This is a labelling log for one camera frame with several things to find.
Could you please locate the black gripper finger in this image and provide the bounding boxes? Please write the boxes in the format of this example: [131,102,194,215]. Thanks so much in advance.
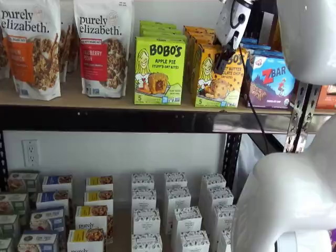
[213,44,236,75]

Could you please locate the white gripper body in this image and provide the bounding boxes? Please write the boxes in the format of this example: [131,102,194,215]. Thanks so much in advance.
[215,0,253,50]

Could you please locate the yellow Bobo's peanut butter box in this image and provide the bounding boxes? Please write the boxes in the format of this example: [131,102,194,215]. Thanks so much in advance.
[190,38,223,97]
[193,43,249,108]
[183,25,216,87]
[186,31,218,91]

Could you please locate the large orange box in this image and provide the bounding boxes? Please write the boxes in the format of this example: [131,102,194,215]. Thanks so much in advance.
[316,84,336,110]
[269,19,283,52]

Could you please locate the green Bobo's apple pie box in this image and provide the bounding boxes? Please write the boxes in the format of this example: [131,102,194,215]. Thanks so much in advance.
[139,20,177,29]
[134,36,187,106]
[140,31,187,39]
[139,27,182,35]

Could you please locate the white patterned box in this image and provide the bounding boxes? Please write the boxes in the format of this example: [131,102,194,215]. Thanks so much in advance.
[171,206,203,234]
[178,230,211,252]
[212,204,237,232]
[206,186,235,208]
[164,172,188,190]
[164,186,192,234]
[217,228,233,252]
[131,187,158,211]
[130,233,163,252]
[132,208,161,236]
[131,172,155,191]
[198,173,227,211]

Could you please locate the black metal shelf rack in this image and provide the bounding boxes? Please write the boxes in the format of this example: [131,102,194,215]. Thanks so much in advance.
[0,0,322,194]

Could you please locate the granola box yellow label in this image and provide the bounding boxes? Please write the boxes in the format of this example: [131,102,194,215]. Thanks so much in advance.
[86,175,114,192]
[83,190,114,211]
[75,205,114,244]
[67,228,105,252]

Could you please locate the granola box blue label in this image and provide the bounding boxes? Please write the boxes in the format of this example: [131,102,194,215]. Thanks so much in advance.
[36,191,71,211]
[17,230,60,252]
[41,175,74,192]
[29,207,66,233]

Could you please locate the purple snack box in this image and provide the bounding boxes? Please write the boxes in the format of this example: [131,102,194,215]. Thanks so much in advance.
[328,227,336,252]

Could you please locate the granola box green label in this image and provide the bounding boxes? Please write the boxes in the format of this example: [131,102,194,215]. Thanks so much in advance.
[0,214,21,238]
[7,171,40,194]
[0,193,30,215]
[0,237,14,252]

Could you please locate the granola bag red label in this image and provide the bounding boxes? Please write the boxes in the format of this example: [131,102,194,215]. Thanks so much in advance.
[73,0,135,99]

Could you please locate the white granola bag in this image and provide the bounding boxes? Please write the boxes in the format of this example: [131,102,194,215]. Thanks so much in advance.
[0,25,11,81]
[59,0,77,84]
[67,22,81,74]

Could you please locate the granola bag orange label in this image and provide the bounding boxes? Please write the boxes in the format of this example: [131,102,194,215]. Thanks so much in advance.
[0,0,62,101]

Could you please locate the white small cartons group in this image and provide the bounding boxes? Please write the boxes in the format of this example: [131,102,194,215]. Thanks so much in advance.
[104,202,174,252]

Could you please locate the black cable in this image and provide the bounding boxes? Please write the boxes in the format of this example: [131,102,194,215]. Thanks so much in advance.
[228,0,274,158]

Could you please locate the white wall outlet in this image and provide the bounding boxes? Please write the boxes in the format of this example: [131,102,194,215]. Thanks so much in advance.
[21,139,40,168]

